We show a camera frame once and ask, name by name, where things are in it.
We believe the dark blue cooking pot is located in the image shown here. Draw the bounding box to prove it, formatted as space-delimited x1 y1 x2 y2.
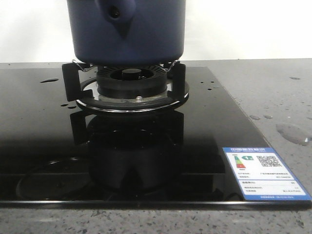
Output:
67 0 186 66

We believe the blue white energy label sticker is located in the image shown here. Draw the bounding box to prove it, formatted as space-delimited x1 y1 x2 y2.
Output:
223 147 312 201

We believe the black glass gas cooktop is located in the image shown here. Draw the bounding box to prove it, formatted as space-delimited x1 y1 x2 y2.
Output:
0 67 312 210

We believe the black round gas burner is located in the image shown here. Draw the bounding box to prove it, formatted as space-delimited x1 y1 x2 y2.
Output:
96 66 167 98

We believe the black pot support grate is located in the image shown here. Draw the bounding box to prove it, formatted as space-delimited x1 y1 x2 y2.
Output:
62 60 189 113

